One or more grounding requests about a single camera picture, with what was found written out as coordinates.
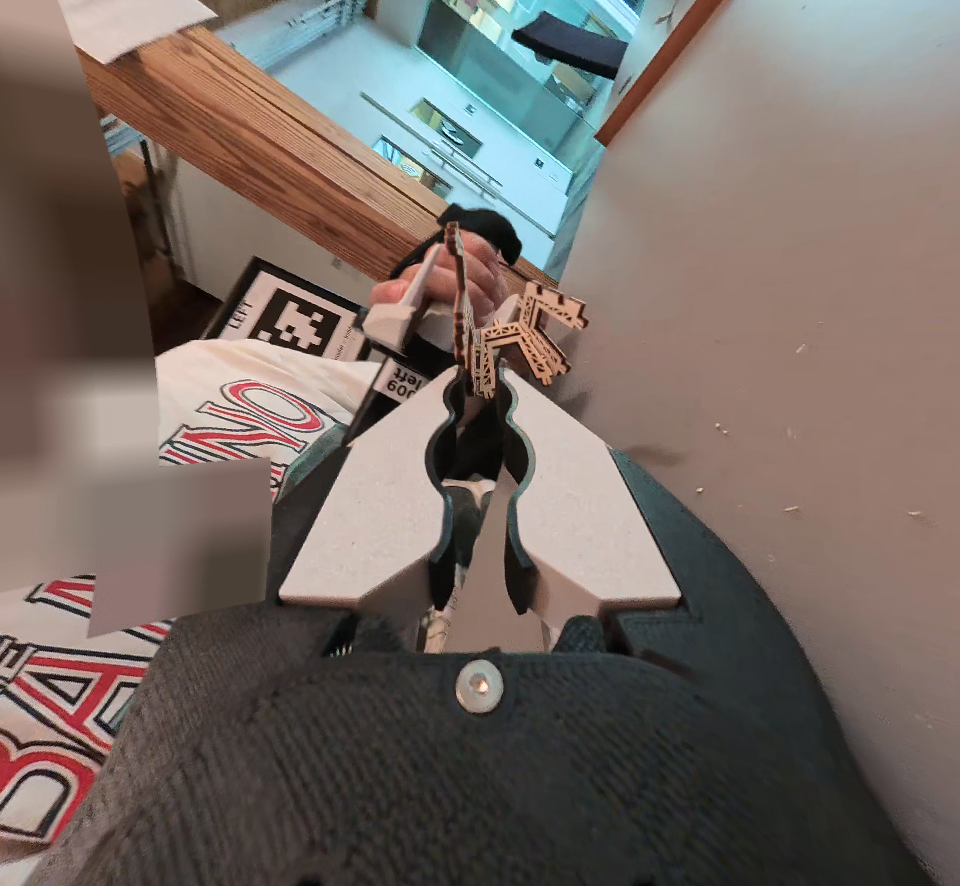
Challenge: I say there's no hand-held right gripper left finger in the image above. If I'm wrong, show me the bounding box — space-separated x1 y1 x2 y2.
279 367 453 614

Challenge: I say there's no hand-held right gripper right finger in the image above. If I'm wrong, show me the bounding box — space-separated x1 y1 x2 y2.
498 369 684 615

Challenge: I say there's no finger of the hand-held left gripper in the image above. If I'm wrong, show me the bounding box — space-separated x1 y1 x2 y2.
416 294 526 362
363 244 446 356

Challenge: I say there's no thin wooden lattice puzzle piece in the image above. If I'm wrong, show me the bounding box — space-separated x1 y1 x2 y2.
444 221 485 370

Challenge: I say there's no forked wooden lattice puzzle piece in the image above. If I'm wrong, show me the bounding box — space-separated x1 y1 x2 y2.
466 282 591 400

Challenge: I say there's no person's left hand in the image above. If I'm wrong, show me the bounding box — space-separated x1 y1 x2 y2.
372 240 514 322

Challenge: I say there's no white printed shirt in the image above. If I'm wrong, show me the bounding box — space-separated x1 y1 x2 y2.
0 337 384 853

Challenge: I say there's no white glass cabinet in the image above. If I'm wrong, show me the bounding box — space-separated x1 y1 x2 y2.
360 0 646 242

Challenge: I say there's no wooden beam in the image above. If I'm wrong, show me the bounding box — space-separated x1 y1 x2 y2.
75 24 564 291

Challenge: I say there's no black office chair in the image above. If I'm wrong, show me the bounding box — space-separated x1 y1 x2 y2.
512 0 687 79

